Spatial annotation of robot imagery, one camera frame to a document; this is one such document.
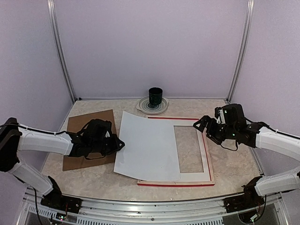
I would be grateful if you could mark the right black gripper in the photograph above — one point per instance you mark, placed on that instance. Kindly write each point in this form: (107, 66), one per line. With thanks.
(205, 119)

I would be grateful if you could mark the left aluminium corner post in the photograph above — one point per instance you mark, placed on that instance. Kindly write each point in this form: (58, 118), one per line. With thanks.
(59, 49)

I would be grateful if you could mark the white striped ceramic plate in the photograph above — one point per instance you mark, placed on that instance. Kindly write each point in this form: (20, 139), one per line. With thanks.
(143, 105)

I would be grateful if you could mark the right aluminium corner post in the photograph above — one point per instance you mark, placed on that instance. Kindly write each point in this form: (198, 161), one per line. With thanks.
(242, 50)

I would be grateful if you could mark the brown cardboard backing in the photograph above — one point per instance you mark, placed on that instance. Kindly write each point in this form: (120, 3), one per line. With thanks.
(75, 124)

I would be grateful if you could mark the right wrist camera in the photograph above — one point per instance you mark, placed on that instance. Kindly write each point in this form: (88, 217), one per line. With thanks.
(219, 115)

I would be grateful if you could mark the aluminium front rail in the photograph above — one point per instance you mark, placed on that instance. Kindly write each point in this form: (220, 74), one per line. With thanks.
(207, 211)

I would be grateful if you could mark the red wooden picture frame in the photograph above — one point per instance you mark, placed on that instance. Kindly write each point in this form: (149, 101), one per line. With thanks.
(197, 179)

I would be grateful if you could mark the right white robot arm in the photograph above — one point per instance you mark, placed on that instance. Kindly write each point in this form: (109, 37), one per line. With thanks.
(262, 137)

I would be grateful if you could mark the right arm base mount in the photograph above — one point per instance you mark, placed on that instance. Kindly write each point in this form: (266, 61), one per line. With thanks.
(250, 206)

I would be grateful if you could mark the cat photo print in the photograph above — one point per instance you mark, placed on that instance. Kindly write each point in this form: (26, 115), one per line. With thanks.
(150, 151)

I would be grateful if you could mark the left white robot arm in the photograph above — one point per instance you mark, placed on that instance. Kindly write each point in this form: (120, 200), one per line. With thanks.
(15, 137)

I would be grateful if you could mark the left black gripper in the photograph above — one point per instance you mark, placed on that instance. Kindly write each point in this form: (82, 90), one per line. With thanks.
(116, 145)

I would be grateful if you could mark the aluminium corner post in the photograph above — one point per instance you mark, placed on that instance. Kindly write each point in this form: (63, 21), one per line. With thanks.
(242, 50)
(59, 49)

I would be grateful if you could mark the dark green cup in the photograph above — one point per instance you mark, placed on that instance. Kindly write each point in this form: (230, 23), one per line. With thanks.
(155, 96)

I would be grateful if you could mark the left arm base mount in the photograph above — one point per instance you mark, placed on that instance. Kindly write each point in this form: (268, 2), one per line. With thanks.
(62, 202)

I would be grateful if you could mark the white photo mat board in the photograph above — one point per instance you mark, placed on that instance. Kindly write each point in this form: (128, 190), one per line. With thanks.
(188, 150)

